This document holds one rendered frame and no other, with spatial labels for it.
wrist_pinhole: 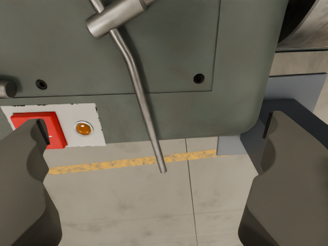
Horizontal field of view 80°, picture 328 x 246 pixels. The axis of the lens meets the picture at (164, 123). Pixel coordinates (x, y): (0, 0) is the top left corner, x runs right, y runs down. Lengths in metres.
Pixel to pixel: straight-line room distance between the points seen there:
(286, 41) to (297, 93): 0.62
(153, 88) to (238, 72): 0.11
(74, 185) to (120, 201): 0.56
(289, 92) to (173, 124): 0.73
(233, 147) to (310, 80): 0.42
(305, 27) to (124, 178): 2.14
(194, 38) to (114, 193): 2.35
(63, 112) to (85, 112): 0.03
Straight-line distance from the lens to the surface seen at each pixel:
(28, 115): 0.33
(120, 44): 0.24
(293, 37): 0.38
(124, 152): 2.03
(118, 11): 0.23
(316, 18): 0.36
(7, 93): 0.32
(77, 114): 0.31
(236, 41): 0.26
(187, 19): 0.25
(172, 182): 2.31
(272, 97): 0.94
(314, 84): 1.01
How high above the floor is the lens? 1.50
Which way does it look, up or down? 57 degrees down
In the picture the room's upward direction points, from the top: 180 degrees counter-clockwise
